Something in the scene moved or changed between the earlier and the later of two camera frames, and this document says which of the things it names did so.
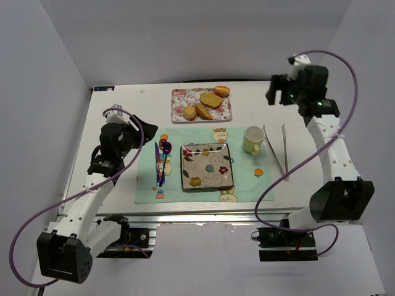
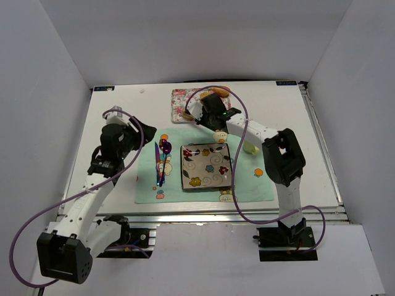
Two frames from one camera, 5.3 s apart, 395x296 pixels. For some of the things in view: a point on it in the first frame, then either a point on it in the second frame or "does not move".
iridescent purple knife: [157, 160] does not move
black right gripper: [278, 90] → [209, 101]
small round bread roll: [189, 113] does not move
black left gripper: [136, 132] does not move
